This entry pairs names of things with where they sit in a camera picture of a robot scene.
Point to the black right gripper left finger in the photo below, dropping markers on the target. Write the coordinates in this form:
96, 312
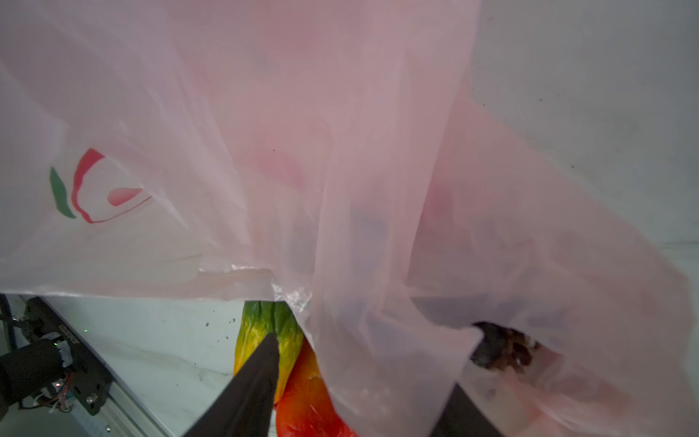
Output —
244, 407

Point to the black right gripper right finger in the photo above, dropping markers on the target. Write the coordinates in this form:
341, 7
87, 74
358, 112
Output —
462, 418

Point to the red orange pepper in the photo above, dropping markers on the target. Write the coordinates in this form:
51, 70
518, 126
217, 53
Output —
306, 409

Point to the green yellow mango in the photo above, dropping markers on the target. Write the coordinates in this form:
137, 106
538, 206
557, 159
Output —
258, 320

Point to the pink plastic bag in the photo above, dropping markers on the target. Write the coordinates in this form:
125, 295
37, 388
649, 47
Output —
327, 153

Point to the dark purple grape bunch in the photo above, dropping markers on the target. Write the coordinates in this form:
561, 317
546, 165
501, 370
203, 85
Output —
503, 348

